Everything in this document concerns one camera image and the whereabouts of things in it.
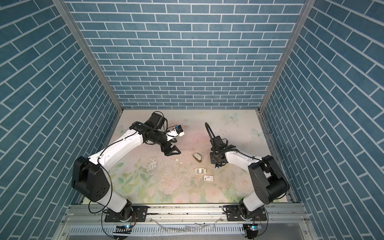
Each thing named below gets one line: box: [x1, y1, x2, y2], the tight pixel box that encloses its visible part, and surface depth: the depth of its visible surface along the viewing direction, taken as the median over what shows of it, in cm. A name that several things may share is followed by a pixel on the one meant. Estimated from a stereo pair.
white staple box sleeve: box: [203, 174, 214, 182], surface depth 86 cm
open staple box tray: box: [194, 167, 207, 174], surface depth 91 cm
